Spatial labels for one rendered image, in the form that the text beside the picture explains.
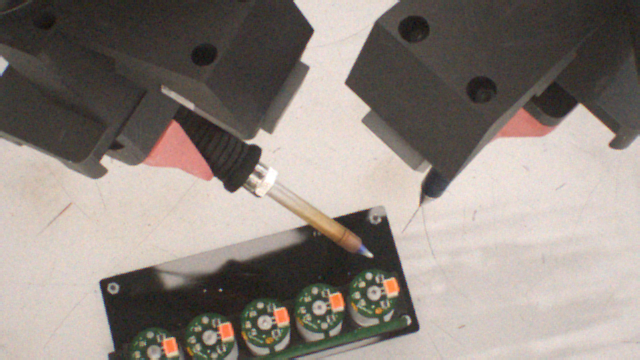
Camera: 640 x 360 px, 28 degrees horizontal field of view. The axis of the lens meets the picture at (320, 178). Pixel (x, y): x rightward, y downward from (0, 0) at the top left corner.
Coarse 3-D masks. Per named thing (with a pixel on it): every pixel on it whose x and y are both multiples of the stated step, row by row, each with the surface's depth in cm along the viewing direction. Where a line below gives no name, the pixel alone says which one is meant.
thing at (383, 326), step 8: (384, 320) 65; (392, 320) 65; (400, 320) 65; (368, 328) 64; (376, 328) 64; (384, 328) 64; (392, 328) 64; (400, 328) 65; (328, 336) 64; (336, 336) 64; (344, 336) 64; (352, 336) 64; (360, 336) 64; (368, 336) 64; (304, 344) 64; (312, 344) 64; (320, 344) 64; (328, 344) 64; (336, 344) 64; (272, 352) 64; (280, 352) 64; (288, 352) 64; (296, 352) 64; (304, 352) 64
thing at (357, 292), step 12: (360, 276) 65; (384, 276) 65; (360, 288) 65; (384, 288) 65; (360, 300) 65; (384, 300) 65; (396, 300) 65; (360, 312) 65; (372, 312) 65; (384, 312) 65
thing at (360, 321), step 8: (368, 288) 65; (376, 288) 65; (368, 296) 65; (376, 296) 65; (352, 312) 66; (352, 320) 68; (360, 320) 67; (368, 320) 66; (376, 320) 66; (360, 328) 69
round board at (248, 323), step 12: (264, 300) 65; (252, 312) 64; (264, 312) 65; (240, 324) 64; (252, 324) 64; (276, 324) 64; (288, 324) 64; (252, 336) 64; (264, 336) 64; (276, 336) 64
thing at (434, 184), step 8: (432, 168) 56; (432, 176) 56; (440, 176) 55; (424, 184) 57; (432, 184) 56; (440, 184) 56; (448, 184) 56; (424, 192) 57; (432, 192) 57; (440, 192) 57
